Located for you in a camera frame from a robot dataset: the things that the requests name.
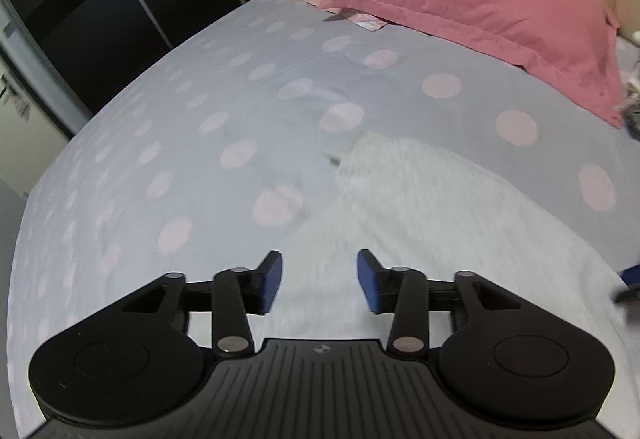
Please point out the pile of clothes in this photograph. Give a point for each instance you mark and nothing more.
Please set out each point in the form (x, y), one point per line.
(632, 109)

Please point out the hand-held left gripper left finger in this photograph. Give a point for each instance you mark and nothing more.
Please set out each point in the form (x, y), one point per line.
(270, 279)

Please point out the grey blanket with pink dots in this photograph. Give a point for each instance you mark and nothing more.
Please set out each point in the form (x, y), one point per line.
(175, 119)

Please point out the light grey sweatpants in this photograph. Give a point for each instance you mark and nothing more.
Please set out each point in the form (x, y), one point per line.
(425, 219)

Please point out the beige door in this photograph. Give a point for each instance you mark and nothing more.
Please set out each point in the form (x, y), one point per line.
(30, 144)

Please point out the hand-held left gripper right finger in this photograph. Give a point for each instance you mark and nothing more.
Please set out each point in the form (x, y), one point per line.
(367, 279)

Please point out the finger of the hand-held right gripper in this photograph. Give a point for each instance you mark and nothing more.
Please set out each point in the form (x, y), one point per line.
(632, 273)
(630, 295)

